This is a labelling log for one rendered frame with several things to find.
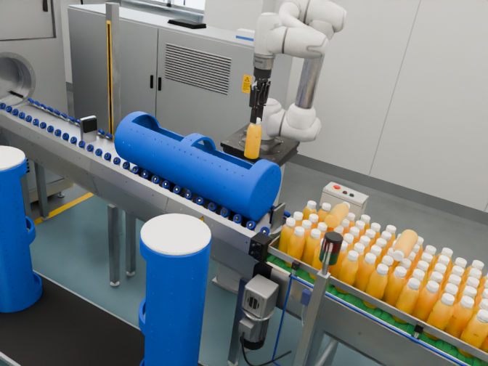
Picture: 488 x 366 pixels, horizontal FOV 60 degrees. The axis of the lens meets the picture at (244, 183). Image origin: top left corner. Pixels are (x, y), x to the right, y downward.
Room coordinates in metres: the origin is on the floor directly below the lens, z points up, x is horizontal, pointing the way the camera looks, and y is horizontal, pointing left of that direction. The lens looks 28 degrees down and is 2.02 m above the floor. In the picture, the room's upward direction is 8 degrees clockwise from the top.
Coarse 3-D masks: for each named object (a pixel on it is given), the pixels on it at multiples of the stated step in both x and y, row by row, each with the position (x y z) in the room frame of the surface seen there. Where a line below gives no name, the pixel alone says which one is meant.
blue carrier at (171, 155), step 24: (144, 120) 2.22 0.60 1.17; (120, 144) 2.02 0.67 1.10; (144, 144) 1.95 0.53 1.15; (168, 144) 1.90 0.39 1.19; (192, 144) 1.88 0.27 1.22; (144, 168) 1.98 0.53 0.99; (168, 168) 1.84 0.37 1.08; (192, 168) 1.78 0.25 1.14; (216, 168) 1.73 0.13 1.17; (240, 168) 1.70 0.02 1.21; (264, 168) 1.69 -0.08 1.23; (216, 192) 1.69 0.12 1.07; (240, 192) 1.63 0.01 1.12; (264, 192) 1.71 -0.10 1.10
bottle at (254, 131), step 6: (252, 126) 1.75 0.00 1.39; (258, 126) 1.75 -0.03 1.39; (252, 132) 1.74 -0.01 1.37; (258, 132) 1.74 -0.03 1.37; (246, 138) 1.76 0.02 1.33; (252, 138) 1.74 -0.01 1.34; (258, 138) 1.75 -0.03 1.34; (246, 144) 1.75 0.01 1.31; (252, 144) 1.74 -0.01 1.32; (258, 144) 1.75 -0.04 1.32; (246, 150) 1.75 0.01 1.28; (252, 150) 1.74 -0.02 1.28; (258, 150) 1.75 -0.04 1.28; (246, 156) 1.75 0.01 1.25; (252, 156) 1.74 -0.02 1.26; (258, 156) 1.76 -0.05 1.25
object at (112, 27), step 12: (108, 12) 2.70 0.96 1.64; (108, 24) 2.70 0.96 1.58; (108, 36) 2.70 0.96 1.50; (108, 48) 2.70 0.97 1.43; (108, 60) 2.70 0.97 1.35; (108, 72) 2.71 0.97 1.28; (108, 84) 2.71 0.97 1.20; (108, 96) 2.71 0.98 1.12; (120, 96) 2.74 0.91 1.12; (108, 108) 2.71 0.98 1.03; (120, 108) 2.73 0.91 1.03; (108, 120) 2.71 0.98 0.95; (120, 120) 2.73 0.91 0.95; (120, 216) 2.72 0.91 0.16; (120, 228) 2.72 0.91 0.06
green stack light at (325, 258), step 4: (320, 252) 1.18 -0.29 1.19; (324, 252) 1.16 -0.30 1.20; (320, 256) 1.17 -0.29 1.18; (324, 256) 1.16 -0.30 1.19; (328, 256) 1.15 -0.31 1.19; (332, 256) 1.15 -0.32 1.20; (336, 256) 1.16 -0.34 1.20; (320, 260) 1.17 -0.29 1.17; (324, 260) 1.16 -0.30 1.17; (328, 260) 1.15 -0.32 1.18; (332, 260) 1.15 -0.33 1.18; (336, 260) 1.16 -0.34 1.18; (328, 264) 1.15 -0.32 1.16; (332, 264) 1.15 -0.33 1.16
